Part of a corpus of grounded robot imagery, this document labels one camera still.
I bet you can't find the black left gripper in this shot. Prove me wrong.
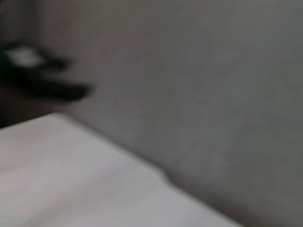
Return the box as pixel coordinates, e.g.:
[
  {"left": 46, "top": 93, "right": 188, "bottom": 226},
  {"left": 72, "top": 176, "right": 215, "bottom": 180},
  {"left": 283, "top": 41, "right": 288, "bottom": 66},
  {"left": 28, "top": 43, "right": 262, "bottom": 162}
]
[{"left": 0, "top": 42, "right": 94, "bottom": 103}]

